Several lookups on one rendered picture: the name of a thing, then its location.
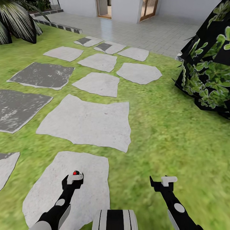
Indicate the door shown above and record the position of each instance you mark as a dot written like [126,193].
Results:
[148,9]

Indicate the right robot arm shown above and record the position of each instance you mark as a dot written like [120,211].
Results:
[176,211]

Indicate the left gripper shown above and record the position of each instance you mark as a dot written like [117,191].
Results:
[76,184]

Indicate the robot trunk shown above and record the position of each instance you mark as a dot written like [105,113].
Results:
[115,220]

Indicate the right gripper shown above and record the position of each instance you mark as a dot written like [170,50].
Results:
[158,187]

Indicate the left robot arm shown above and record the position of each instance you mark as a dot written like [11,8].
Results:
[55,217]

